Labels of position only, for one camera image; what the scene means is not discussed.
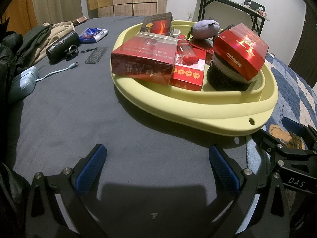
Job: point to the red box with gold print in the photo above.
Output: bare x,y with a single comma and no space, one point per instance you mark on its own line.
237,47

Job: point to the black ribbed flat tag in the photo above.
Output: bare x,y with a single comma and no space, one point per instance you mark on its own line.
96,55

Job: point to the dark green jacket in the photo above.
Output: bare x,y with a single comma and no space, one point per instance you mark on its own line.
24,47

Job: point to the small copper box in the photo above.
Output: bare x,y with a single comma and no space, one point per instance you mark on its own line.
80,20

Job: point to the purple plush toy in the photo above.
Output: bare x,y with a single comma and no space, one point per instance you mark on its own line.
205,28

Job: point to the yellow plastic tray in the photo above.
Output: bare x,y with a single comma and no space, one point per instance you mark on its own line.
198,109

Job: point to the long red clear-wrapped carton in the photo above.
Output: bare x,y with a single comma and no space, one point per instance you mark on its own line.
141,59

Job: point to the blue white snack packet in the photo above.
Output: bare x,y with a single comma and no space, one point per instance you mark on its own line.
94,34

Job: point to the white wall socket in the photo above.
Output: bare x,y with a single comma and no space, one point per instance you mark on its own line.
190,16

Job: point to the red white packet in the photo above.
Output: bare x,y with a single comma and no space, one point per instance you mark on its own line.
262,13

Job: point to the beige garment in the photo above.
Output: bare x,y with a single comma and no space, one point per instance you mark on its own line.
62,28

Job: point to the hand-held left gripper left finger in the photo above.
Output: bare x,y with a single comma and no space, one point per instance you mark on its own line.
90,168

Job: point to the blue white checkered blanket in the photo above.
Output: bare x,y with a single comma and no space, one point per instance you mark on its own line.
294,91

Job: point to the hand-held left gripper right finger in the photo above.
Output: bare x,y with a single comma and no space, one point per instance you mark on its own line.
223,168

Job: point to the red box with lantern print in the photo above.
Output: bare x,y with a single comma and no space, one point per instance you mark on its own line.
188,74

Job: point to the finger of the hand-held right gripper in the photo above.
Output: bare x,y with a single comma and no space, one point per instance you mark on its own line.
272,142
293,126

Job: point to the black metal frame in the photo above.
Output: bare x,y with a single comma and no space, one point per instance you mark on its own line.
253,3

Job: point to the light blue device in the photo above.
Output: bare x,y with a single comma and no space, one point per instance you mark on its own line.
23,83

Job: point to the dark box with flame print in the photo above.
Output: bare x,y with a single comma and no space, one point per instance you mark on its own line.
158,24

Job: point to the black pouch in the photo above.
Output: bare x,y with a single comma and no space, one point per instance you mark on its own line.
62,46

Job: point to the dark brown door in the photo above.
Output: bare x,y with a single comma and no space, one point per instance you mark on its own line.
305,49

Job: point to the red clear tube lighter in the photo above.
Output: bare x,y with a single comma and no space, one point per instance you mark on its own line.
187,50

